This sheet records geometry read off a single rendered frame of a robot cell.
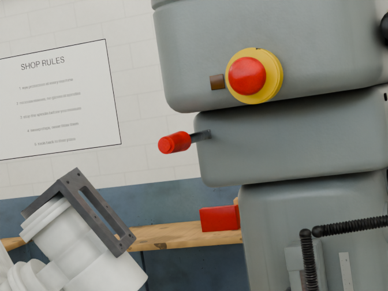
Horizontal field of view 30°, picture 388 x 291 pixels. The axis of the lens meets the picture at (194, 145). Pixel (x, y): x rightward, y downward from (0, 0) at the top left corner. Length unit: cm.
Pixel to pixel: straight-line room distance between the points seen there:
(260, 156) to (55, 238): 33
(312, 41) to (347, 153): 16
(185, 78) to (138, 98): 486
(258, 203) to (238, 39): 24
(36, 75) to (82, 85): 43
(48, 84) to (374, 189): 521
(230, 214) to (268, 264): 394
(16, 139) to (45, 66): 67
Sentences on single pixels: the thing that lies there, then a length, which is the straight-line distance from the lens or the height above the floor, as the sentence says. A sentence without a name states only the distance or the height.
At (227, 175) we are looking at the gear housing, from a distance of 91.
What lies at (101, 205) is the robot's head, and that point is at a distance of 66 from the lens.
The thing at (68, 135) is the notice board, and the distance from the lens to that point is 597.
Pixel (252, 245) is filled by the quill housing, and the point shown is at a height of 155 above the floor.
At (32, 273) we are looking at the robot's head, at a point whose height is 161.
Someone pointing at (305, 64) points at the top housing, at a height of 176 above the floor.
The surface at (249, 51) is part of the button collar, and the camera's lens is 77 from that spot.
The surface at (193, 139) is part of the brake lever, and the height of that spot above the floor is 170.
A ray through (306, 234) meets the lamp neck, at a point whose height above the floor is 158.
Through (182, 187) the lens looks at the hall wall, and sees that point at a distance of 560.
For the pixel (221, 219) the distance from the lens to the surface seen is 492.
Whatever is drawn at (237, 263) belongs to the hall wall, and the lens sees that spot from 558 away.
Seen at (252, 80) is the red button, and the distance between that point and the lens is 74.
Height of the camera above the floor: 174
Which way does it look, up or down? 3 degrees down
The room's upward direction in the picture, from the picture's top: 8 degrees counter-clockwise
